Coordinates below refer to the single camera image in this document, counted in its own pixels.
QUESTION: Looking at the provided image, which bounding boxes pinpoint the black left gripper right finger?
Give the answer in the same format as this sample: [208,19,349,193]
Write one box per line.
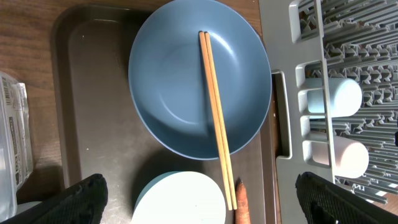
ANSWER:
[295,172,397,224]

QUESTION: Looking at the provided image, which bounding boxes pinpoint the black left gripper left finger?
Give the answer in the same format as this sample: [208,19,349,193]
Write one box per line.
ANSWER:
[5,174,108,224]

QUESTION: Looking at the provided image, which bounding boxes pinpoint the pink cup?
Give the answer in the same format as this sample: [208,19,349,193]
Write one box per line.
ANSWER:
[307,131,369,179]

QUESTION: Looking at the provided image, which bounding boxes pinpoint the light blue cup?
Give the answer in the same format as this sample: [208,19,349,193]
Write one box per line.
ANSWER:
[307,78,363,118]

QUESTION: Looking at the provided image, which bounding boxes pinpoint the grey dishwasher rack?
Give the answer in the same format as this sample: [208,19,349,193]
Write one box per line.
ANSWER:
[259,0,397,223]

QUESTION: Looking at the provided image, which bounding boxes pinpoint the brown serving tray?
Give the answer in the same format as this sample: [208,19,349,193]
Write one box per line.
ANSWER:
[51,3,277,224]

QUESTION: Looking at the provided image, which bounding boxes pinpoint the clear plastic bin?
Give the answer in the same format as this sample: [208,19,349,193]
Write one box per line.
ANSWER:
[1,72,34,222]

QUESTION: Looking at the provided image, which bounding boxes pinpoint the orange carrot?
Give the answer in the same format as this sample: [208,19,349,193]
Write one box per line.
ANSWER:
[235,179,251,224]

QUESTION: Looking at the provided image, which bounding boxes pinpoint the light blue rice bowl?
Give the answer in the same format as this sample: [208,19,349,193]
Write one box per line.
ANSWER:
[131,171,226,224]

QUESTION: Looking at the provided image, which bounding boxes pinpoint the dark blue plate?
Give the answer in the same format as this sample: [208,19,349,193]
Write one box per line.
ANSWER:
[128,0,272,160]

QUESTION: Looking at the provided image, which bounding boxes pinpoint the wooden chopstick right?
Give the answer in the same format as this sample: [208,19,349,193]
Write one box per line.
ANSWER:
[204,32,237,210]

